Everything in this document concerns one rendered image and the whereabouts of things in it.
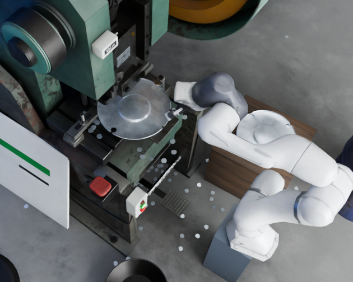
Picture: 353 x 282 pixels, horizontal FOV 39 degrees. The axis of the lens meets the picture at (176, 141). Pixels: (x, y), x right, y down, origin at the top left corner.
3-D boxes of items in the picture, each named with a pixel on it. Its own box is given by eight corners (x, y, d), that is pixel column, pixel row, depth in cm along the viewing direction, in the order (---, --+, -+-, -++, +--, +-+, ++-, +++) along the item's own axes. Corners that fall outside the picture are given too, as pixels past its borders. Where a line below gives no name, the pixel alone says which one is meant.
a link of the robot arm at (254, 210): (317, 206, 168) (292, 249, 160) (260, 196, 187) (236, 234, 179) (304, 184, 163) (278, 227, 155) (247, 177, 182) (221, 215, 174)
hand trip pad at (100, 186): (114, 192, 186) (112, 184, 180) (103, 204, 184) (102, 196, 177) (100, 182, 188) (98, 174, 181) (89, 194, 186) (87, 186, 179)
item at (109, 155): (171, 93, 215) (171, 85, 210) (104, 167, 196) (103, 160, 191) (117, 59, 222) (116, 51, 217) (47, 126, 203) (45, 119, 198)
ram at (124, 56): (146, 79, 188) (147, 26, 162) (121, 105, 181) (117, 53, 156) (111, 56, 192) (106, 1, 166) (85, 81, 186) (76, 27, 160)
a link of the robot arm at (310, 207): (317, 208, 168) (366, 216, 154) (292, 244, 160) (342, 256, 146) (297, 165, 160) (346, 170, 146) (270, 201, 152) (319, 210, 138)
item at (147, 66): (153, 67, 214) (153, 52, 205) (129, 92, 207) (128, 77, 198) (142, 60, 215) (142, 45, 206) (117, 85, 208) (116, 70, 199)
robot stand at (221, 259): (251, 255, 248) (271, 225, 209) (233, 285, 240) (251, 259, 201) (220, 235, 252) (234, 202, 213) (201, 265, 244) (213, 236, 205)
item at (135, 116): (185, 103, 197) (185, 102, 196) (140, 153, 184) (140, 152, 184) (129, 66, 204) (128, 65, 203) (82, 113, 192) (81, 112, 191)
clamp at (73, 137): (102, 119, 200) (100, 105, 191) (74, 148, 192) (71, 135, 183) (91, 111, 201) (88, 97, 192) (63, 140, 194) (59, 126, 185)
